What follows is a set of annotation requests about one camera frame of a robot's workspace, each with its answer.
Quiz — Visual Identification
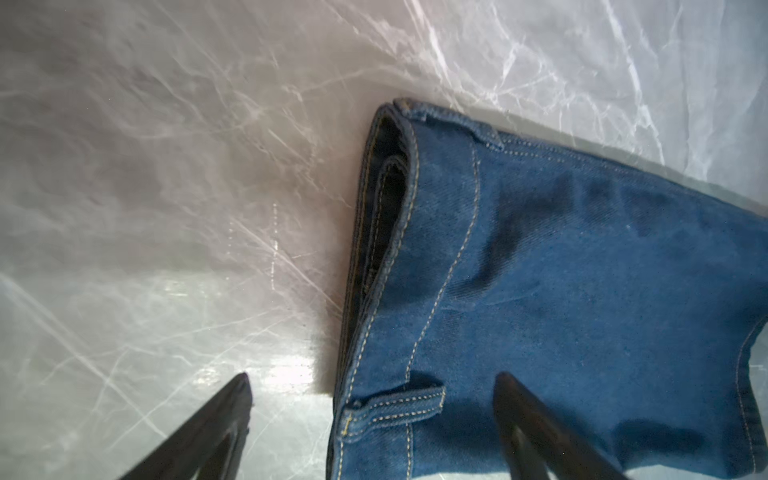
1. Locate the dark blue denim skirt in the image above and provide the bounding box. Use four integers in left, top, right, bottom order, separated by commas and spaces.
326, 99, 767, 479

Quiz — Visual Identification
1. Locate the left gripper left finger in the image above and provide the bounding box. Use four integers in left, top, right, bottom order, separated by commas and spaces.
122, 372, 253, 480

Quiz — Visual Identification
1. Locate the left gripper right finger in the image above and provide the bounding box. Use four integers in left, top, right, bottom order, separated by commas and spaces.
493, 372, 625, 479

